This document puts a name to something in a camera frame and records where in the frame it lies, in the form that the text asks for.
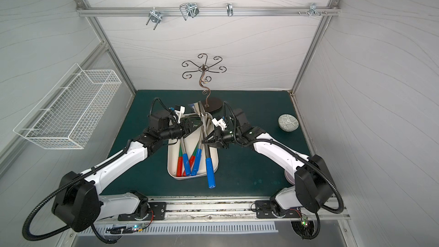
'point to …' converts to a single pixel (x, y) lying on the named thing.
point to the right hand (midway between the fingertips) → (202, 143)
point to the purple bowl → (289, 177)
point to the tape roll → (288, 123)
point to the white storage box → (191, 140)
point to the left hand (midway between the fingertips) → (201, 126)
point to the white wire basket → (67, 116)
